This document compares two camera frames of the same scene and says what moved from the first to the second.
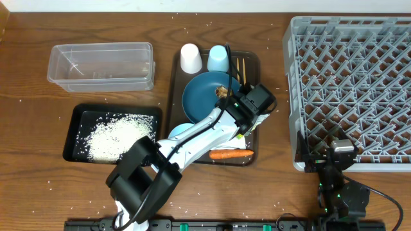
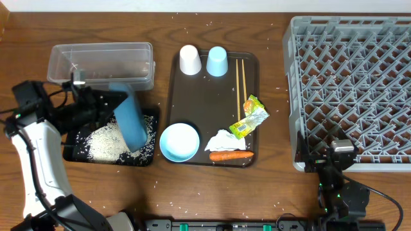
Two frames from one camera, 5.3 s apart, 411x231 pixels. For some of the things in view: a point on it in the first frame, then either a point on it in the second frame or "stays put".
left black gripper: (257, 114) → (93, 102)
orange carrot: (227, 153) stays put
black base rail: (204, 224) stays put
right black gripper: (316, 161) stays put
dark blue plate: (199, 97) → (131, 118)
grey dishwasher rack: (352, 73) stays put
